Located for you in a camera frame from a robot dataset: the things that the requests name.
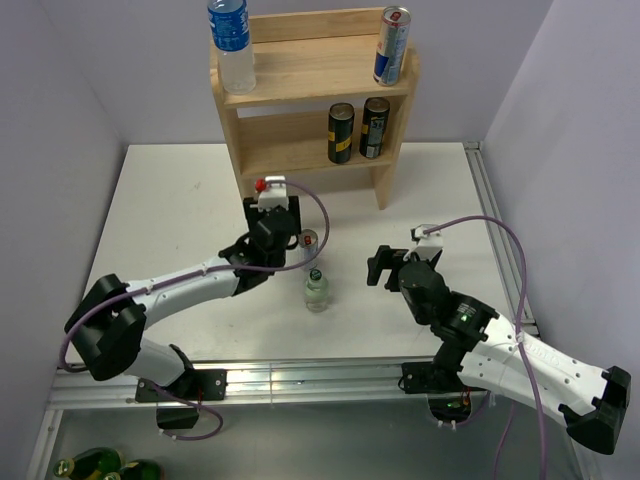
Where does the green bottles lower left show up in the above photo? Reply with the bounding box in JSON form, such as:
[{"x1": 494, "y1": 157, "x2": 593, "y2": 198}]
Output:
[{"x1": 52, "y1": 447, "x2": 165, "y2": 480}]

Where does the clear glass bottle front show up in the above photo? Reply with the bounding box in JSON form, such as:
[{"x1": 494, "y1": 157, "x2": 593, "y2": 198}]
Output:
[{"x1": 304, "y1": 268, "x2": 329, "y2": 313}]

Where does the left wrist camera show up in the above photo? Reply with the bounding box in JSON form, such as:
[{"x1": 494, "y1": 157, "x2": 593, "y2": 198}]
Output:
[{"x1": 255, "y1": 176, "x2": 289, "y2": 212}]

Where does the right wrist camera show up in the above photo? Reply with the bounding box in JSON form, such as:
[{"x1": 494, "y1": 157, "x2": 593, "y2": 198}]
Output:
[{"x1": 403, "y1": 224, "x2": 444, "y2": 262}]

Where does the black can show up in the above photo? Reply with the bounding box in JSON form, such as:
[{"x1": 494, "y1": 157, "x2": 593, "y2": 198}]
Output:
[
  {"x1": 359, "y1": 97, "x2": 390, "y2": 159},
  {"x1": 328, "y1": 102, "x2": 355, "y2": 164}
]

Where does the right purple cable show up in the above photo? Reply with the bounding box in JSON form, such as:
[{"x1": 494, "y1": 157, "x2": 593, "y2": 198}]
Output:
[{"x1": 424, "y1": 215, "x2": 549, "y2": 480}]

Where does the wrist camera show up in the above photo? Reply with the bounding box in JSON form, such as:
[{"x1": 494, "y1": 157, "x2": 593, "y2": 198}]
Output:
[
  {"x1": 403, "y1": 224, "x2": 444, "y2": 262},
  {"x1": 255, "y1": 176, "x2": 289, "y2": 212}
]

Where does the wooden shelf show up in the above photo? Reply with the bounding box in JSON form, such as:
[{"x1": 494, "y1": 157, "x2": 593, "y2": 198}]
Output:
[{"x1": 209, "y1": 7, "x2": 420, "y2": 209}]

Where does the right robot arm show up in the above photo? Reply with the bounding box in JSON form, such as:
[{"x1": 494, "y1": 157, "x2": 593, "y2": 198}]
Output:
[{"x1": 367, "y1": 245, "x2": 631, "y2": 455}]

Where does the red bull can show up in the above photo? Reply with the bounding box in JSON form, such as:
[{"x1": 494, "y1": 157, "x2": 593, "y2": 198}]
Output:
[
  {"x1": 298, "y1": 229, "x2": 319, "y2": 271},
  {"x1": 373, "y1": 6, "x2": 411, "y2": 86}
]

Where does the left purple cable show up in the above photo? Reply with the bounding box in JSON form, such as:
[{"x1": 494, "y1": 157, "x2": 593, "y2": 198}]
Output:
[{"x1": 58, "y1": 180, "x2": 331, "y2": 441}]

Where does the aluminium rail frame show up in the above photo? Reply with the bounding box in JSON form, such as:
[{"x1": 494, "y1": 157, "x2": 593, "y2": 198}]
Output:
[{"x1": 29, "y1": 142, "x2": 601, "y2": 480}]

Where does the purple cable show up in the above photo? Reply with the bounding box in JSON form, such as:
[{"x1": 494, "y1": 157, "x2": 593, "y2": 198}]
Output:
[
  {"x1": 424, "y1": 215, "x2": 549, "y2": 480},
  {"x1": 58, "y1": 180, "x2": 331, "y2": 441}
]

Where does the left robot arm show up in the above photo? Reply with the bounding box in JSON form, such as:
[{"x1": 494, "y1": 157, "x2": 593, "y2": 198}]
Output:
[{"x1": 64, "y1": 196, "x2": 301, "y2": 399}]

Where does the plastic water bottle blue label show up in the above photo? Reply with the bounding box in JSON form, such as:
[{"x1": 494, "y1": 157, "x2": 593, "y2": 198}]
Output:
[{"x1": 207, "y1": 0, "x2": 256, "y2": 95}]

